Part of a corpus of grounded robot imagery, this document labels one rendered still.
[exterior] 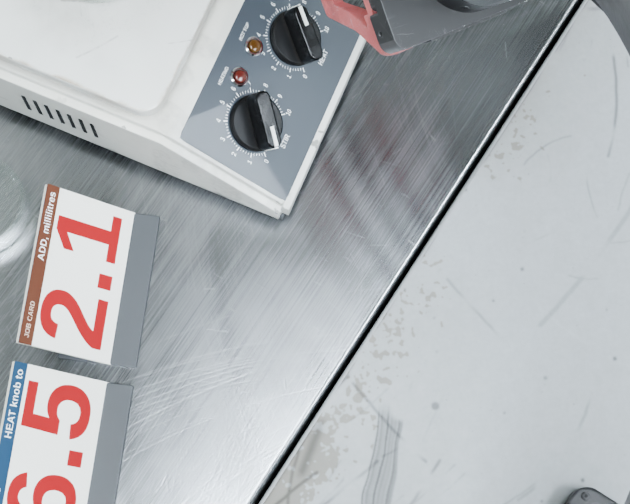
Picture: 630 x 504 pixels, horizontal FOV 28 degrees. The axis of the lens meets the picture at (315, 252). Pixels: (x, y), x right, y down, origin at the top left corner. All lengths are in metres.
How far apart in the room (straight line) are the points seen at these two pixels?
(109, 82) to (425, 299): 0.22
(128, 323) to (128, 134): 0.11
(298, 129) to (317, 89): 0.03
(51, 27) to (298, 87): 0.14
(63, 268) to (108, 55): 0.12
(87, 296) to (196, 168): 0.09
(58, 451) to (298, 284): 0.16
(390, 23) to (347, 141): 0.20
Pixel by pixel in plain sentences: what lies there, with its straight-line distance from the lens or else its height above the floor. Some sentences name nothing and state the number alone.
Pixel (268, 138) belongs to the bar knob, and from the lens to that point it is 0.69.
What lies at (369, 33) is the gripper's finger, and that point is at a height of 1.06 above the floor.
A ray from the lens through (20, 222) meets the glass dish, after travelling 0.73.
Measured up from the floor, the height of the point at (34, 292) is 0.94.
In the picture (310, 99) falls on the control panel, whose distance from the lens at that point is 0.72.
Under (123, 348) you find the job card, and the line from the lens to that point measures 0.72.
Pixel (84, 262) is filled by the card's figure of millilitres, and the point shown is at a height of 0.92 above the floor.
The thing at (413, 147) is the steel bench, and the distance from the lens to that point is 0.75.
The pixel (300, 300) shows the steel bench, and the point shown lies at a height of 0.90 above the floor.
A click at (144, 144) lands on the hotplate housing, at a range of 0.70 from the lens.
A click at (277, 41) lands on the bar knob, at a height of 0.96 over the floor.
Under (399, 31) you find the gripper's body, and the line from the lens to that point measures 0.56.
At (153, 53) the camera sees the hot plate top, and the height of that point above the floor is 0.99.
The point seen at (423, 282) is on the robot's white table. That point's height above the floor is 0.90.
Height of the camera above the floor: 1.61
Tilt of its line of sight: 75 degrees down
